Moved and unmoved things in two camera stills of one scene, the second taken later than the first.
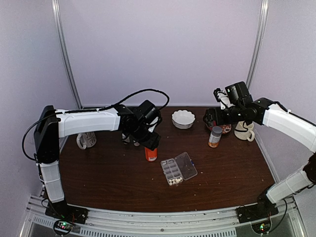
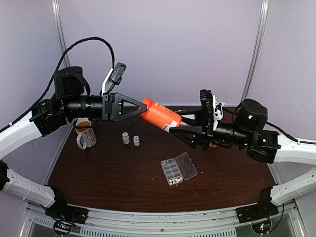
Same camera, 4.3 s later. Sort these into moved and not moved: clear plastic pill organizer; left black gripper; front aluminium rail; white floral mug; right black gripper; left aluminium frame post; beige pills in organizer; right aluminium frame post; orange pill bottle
Moved: orange pill bottle; right black gripper; left black gripper
Not moved: beige pills in organizer; left aluminium frame post; right aluminium frame post; clear plastic pill organizer; front aluminium rail; white floral mug
